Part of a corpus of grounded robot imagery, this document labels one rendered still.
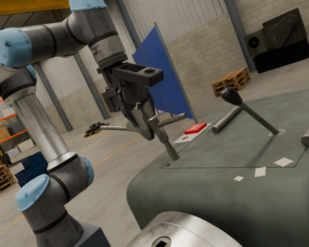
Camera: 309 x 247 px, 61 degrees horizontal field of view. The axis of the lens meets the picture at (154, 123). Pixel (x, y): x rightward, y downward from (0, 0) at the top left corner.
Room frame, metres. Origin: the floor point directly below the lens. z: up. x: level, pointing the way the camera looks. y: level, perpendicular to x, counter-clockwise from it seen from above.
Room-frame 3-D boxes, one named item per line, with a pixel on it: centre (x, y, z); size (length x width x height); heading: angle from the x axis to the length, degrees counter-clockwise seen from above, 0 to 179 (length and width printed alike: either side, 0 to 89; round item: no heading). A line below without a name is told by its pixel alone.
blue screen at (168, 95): (7.31, -0.54, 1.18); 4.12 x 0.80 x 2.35; 8
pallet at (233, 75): (8.19, -2.79, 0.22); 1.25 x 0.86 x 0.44; 139
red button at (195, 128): (0.87, -0.12, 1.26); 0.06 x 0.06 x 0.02; 40
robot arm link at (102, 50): (0.63, 0.03, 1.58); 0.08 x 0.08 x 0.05
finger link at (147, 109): (0.65, 0.02, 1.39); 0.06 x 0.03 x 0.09; 41
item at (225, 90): (0.54, -0.17, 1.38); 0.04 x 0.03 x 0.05; 130
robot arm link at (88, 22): (0.63, 0.03, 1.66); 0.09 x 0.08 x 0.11; 49
